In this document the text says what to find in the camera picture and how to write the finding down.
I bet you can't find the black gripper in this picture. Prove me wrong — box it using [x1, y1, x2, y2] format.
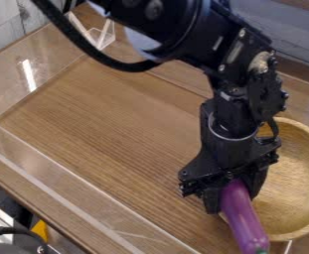
[177, 101, 283, 215]

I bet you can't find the purple toy eggplant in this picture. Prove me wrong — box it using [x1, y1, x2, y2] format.
[221, 180, 269, 254]

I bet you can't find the brown wooden bowl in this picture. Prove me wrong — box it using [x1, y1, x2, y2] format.
[252, 117, 309, 242]

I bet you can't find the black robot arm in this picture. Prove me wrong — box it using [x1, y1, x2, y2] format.
[31, 0, 288, 213]

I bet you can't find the yellow black device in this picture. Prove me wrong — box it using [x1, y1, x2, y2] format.
[12, 219, 63, 254]

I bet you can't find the clear acrylic corner bracket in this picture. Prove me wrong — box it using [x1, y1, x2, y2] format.
[67, 12, 115, 51]

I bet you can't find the black cable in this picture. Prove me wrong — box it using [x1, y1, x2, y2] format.
[0, 226, 48, 254]

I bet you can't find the clear acrylic tray wall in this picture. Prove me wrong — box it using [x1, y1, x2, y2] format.
[0, 11, 309, 254]

